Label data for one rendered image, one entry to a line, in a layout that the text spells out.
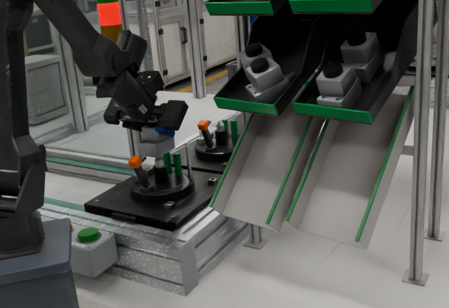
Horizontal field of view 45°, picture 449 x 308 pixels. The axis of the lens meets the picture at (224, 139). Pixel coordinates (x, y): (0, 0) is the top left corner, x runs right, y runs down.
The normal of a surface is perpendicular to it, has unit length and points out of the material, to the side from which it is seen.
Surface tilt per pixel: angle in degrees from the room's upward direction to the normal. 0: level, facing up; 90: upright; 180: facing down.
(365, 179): 45
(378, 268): 0
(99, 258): 90
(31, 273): 90
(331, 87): 115
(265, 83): 103
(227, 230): 90
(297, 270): 0
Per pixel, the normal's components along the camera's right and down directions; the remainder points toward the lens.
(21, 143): 0.80, -0.46
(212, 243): 0.86, 0.10
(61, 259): -0.07, -0.95
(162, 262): -0.51, 0.31
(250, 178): -0.51, -0.46
